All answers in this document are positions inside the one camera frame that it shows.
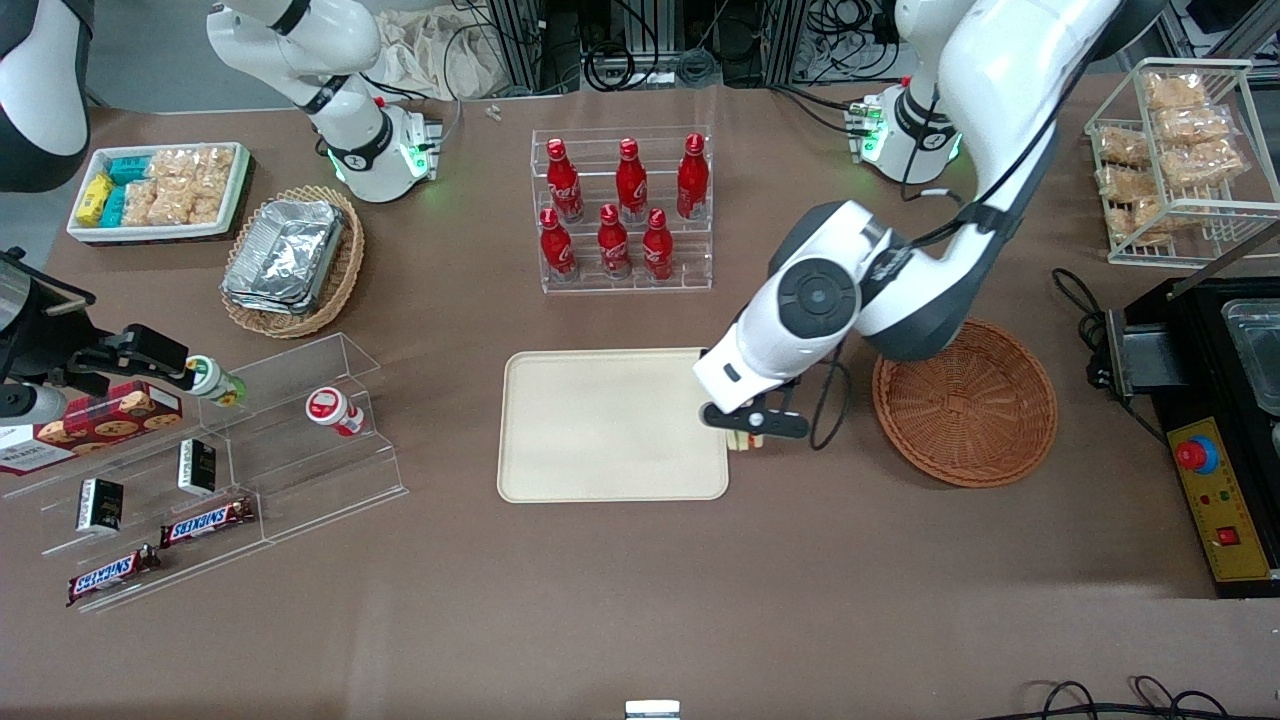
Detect light wicker basket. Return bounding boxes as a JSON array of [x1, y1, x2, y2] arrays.
[[220, 185, 366, 339]]

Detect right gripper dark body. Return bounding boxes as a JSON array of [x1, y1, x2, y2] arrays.
[[0, 250, 101, 389]]

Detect beige cloth bag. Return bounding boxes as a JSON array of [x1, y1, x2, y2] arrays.
[[375, 5, 507, 101]]

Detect Snickers chocolate bar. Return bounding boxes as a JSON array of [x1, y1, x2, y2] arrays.
[[160, 497, 256, 549], [67, 545, 161, 608]]

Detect beige plastic tray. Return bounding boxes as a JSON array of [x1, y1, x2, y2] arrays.
[[498, 348, 731, 503]]

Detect black countertop appliance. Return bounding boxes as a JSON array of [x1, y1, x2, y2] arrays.
[[1105, 225, 1280, 599]]

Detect yellow snack pack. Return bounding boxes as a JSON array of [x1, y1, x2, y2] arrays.
[[78, 173, 114, 226]]

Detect black floor cables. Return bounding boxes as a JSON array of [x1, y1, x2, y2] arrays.
[[1000, 676, 1233, 720]]

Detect red lidded snack cup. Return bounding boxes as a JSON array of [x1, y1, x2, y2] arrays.
[[306, 387, 366, 438]]

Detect brown wicker basket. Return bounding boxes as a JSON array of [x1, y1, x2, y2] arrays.
[[872, 318, 1059, 489]]

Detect clear bag of fried snacks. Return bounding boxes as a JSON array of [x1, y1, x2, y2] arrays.
[[1155, 105, 1231, 147], [1160, 140, 1247, 189], [1145, 72, 1207, 109], [1130, 195, 1197, 237], [1098, 165, 1157, 205], [1098, 125, 1151, 167]]

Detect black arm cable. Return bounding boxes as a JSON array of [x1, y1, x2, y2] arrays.
[[808, 185, 991, 451]]

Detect clear acrylic bottle rack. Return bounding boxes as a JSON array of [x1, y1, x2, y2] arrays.
[[532, 125, 713, 294]]

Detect white red biscuit box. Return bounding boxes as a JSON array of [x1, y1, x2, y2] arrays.
[[0, 425, 77, 477]]

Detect red cola bottle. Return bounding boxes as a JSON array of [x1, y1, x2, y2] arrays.
[[642, 208, 675, 282], [546, 138, 585, 223], [540, 208, 578, 283], [615, 138, 649, 223], [677, 133, 710, 221], [597, 204, 633, 281]]

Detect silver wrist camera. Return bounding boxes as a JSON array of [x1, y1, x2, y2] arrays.
[[0, 385, 69, 423]]

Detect red plaid cookie box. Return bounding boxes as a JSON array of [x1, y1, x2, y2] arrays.
[[30, 380, 184, 448]]

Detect black white chocolate box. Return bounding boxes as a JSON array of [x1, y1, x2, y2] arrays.
[[178, 438, 217, 498], [77, 478, 125, 534]]

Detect green sunflower snack cup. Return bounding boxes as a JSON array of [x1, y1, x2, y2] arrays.
[[190, 357, 246, 406]]

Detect white rectangular snack bin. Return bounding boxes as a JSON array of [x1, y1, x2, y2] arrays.
[[67, 142, 251, 244]]

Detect foil wrapped pack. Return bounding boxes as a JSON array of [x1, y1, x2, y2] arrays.
[[222, 282, 323, 317], [226, 198, 347, 301]]

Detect clear acrylic tiered shelf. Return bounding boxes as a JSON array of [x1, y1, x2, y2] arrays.
[[0, 332, 409, 613]]

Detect white wire rack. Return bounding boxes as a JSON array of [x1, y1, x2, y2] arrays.
[[1085, 58, 1280, 269]]

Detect yellow control panel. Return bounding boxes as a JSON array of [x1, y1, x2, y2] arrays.
[[1168, 417, 1277, 583]]

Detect black appliance power cable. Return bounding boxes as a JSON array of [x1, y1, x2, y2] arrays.
[[1052, 268, 1167, 443]]

